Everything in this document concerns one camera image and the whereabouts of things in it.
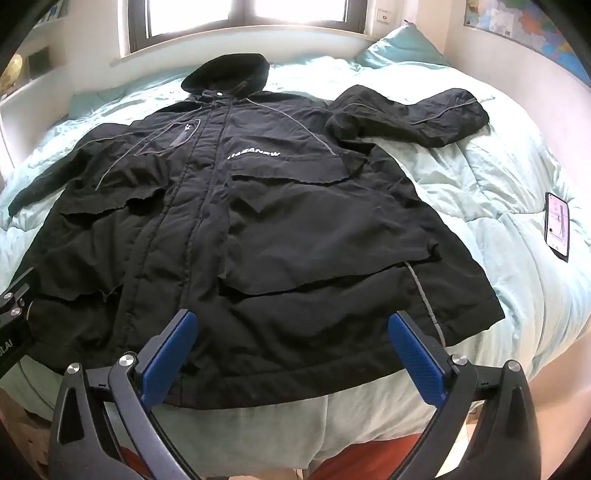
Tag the yellow globe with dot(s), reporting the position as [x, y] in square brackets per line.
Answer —
[11, 74]

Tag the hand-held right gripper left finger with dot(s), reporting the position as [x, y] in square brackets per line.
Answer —
[170, 357]

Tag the white wall switch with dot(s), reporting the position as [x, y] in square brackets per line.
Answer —
[384, 15]

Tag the white shelf unit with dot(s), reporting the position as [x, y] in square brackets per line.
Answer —
[46, 78]

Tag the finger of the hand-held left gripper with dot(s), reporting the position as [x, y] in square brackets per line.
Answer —
[16, 295]

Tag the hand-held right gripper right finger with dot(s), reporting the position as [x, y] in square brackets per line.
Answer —
[412, 357]

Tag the dark framed window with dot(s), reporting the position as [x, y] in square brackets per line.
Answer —
[184, 18]

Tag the light blue comforter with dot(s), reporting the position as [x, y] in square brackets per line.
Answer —
[485, 184]

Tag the green bed sheet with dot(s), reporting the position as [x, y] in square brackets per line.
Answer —
[258, 424]

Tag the teal pillow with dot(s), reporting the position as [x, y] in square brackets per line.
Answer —
[87, 102]
[401, 48]

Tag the black hooded jacket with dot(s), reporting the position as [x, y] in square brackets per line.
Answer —
[277, 230]

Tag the black smartphone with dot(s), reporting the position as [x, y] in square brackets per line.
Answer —
[558, 226]

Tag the wall map poster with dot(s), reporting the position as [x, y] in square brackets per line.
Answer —
[531, 23]

